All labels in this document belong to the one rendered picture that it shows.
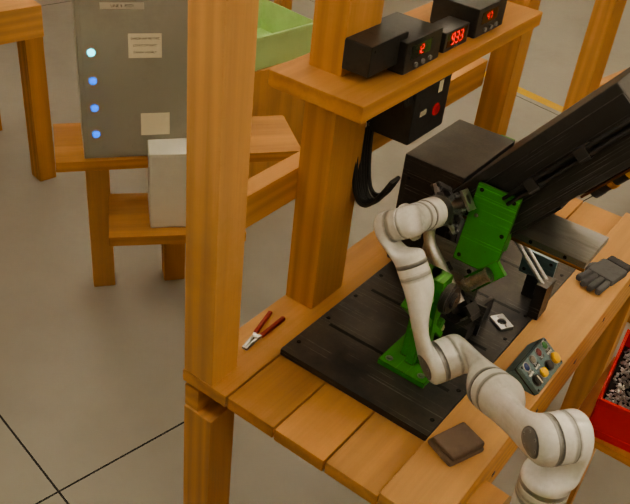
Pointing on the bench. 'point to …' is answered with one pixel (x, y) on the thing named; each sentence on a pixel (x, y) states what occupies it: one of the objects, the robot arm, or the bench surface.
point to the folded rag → (456, 444)
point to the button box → (532, 366)
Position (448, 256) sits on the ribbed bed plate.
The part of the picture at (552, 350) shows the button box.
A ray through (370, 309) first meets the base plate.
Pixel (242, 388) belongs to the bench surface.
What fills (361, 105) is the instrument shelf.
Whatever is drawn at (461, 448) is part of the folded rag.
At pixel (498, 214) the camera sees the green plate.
